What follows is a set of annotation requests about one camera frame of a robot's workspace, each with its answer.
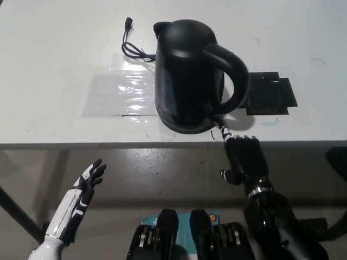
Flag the black electric kettle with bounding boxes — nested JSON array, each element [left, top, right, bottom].
[[153, 19, 250, 134]]

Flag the transparent plastic sheet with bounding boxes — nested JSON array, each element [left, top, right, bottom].
[[82, 52, 159, 118]]

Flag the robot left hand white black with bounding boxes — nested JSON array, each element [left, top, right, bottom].
[[44, 158, 107, 242]]

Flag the black power cord with plug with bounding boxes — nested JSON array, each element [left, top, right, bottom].
[[121, 17, 157, 62]]

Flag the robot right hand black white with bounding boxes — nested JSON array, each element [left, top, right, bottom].
[[214, 116, 273, 197]]

